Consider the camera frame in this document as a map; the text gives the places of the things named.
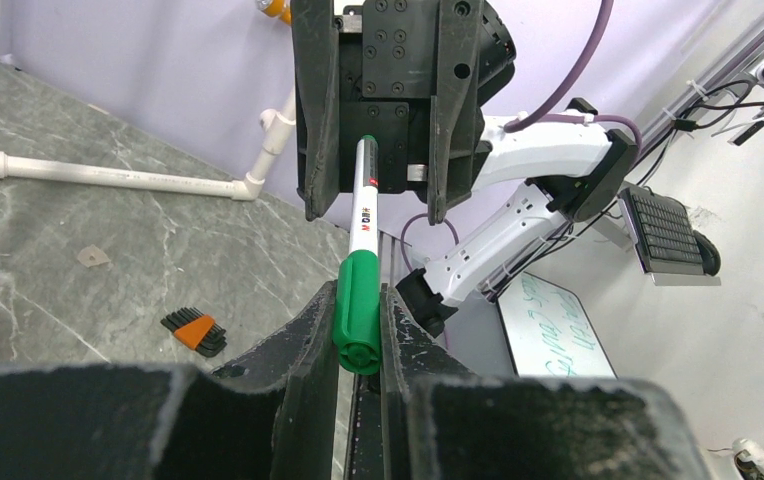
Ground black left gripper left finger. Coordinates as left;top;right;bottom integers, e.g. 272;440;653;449
0;282;338;479

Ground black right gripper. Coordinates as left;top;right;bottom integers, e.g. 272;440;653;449
291;0;516;225

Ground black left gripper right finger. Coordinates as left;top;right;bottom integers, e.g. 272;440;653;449
380;287;711;479

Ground green marker cap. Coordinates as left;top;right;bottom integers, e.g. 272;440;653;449
332;250;381;376

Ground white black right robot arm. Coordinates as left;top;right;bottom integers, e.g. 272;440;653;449
291;1;641;334

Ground background whiteboard with writing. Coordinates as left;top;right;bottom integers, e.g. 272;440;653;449
497;272;616;378

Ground black orange hex key set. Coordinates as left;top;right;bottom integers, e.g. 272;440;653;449
160;307;227;358

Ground black keyboard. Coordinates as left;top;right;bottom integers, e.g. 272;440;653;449
617;186;722;278

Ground orange wall fitting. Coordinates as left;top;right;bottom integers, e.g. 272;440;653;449
254;0;292;26

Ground aluminium rail with webcam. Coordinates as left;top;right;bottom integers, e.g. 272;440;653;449
633;0;764;154

